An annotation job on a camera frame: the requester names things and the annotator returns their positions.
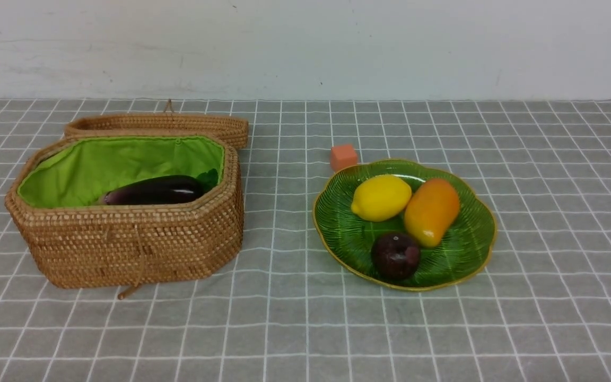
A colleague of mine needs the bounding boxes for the purple eggplant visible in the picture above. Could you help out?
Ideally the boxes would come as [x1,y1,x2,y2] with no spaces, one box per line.
[95,176,207,206]

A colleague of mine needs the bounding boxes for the woven rattan basket lid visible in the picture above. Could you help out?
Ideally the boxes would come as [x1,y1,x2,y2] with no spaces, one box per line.
[64,99,249,150]

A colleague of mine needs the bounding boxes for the small orange cube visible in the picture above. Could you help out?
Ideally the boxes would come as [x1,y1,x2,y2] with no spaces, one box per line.
[329,144,359,172]

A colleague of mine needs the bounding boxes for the green glass leaf plate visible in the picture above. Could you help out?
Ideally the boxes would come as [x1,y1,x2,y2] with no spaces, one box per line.
[312,159,499,292]

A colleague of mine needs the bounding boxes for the orange carrot green leaves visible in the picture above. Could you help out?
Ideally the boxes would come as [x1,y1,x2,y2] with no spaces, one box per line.
[195,168,222,193]

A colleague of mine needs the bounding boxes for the dark red plum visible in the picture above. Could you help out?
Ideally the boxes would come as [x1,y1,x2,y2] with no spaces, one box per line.
[371,231,422,281]

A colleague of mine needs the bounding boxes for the woven rattan basket green lining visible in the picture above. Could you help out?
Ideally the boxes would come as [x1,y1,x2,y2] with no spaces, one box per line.
[4,133,244,299]

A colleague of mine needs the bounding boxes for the orange mango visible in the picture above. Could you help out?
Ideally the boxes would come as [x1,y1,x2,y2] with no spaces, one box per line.
[403,178,460,248]

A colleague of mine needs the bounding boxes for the yellow lemon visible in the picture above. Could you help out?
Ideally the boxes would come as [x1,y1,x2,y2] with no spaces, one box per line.
[350,175,413,222]

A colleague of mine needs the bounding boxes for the grey checked tablecloth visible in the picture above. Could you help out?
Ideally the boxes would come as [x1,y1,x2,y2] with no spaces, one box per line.
[0,99,611,381]

